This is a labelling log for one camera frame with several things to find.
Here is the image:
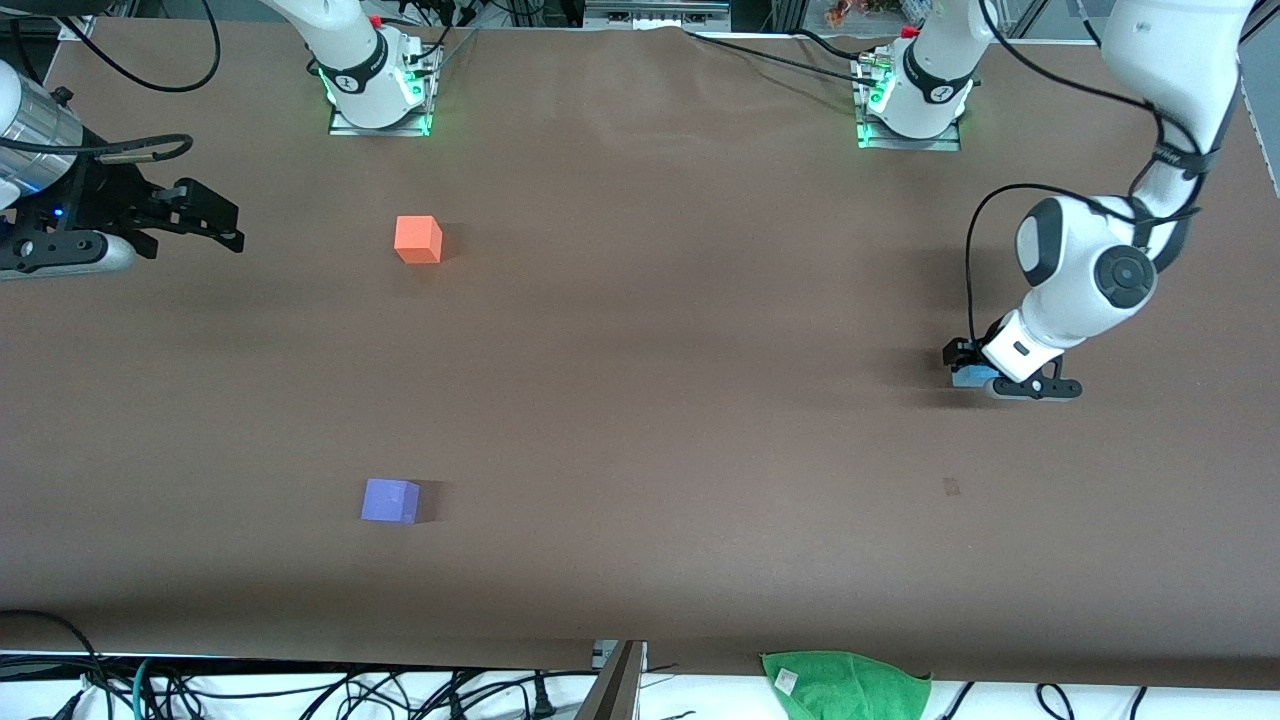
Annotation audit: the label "silver equipment box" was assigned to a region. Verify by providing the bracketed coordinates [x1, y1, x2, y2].
[585, 0, 732, 32]

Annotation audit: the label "purple foam block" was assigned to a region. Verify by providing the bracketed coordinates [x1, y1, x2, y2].
[361, 478, 422, 525]

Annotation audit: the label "green cloth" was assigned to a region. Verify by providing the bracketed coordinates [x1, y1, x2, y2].
[760, 650, 933, 720]

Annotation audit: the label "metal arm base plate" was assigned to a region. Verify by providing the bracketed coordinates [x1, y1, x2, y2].
[852, 50, 981, 153]
[328, 40, 441, 138]

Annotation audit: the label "thick black cable loop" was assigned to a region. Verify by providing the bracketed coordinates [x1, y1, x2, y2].
[0, 609, 113, 720]

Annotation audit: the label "orange foam block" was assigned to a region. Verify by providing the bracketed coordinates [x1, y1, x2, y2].
[394, 215, 444, 265]

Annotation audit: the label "black base power cable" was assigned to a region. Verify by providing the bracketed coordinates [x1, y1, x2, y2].
[685, 28, 883, 79]

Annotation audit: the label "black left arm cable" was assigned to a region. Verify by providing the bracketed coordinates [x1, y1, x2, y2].
[964, 0, 1201, 346]

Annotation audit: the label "brown table cover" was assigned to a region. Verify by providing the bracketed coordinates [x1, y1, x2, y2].
[0, 18, 1280, 691]

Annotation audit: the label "colourful small items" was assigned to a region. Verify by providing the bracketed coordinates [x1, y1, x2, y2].
[824, 0, 903, 27]

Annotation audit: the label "grey metal post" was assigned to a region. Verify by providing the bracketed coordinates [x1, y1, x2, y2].
[575, 640, 647, 720]

